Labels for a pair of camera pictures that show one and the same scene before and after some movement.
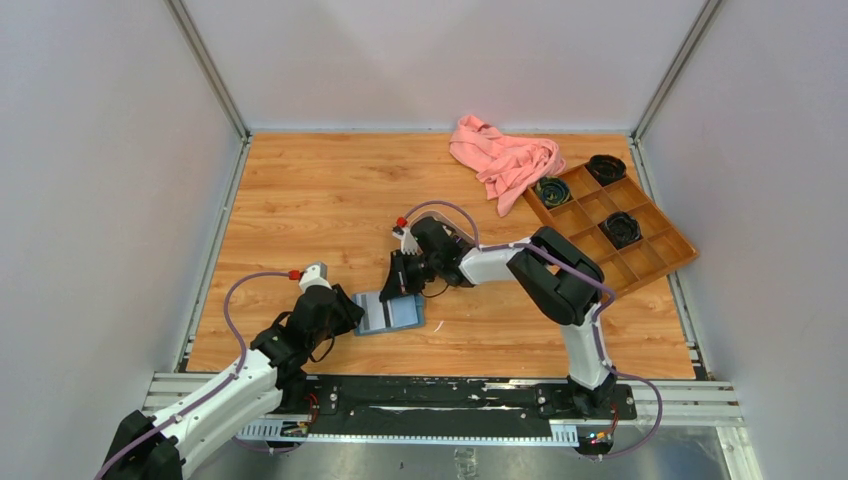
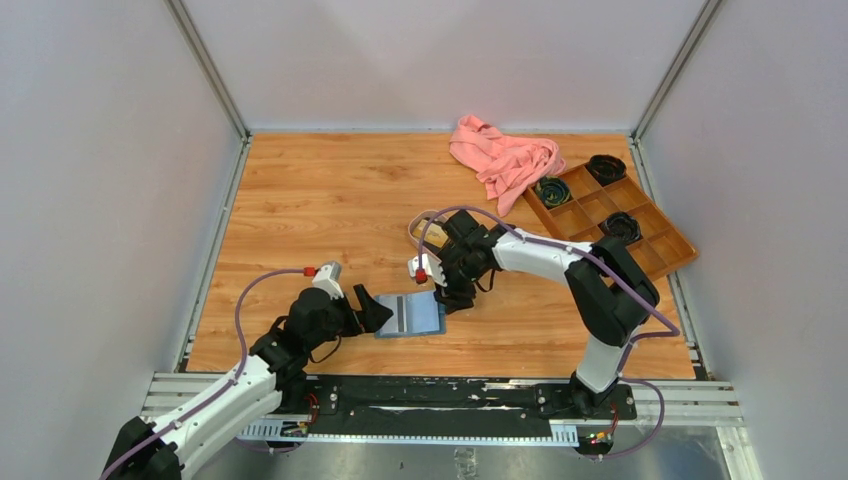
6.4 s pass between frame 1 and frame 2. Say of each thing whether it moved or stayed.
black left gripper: stayed
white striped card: moved
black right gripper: moved
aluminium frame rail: stayed
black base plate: stayed
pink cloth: stayed
